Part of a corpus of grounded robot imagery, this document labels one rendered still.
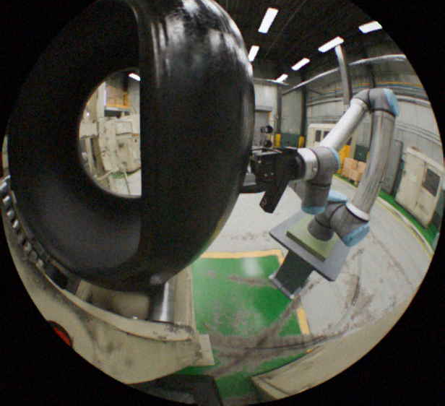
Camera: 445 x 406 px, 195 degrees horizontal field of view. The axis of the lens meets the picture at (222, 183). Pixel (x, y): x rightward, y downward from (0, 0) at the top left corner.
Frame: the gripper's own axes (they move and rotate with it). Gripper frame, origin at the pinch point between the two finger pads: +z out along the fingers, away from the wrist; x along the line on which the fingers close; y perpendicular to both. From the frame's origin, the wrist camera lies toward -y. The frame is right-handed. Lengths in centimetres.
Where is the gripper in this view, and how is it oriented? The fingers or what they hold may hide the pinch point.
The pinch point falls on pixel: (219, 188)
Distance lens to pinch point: 29.2
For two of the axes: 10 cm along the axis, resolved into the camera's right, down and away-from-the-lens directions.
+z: -9.8, 1.9, -1.2
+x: 1.8, 3.8, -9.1
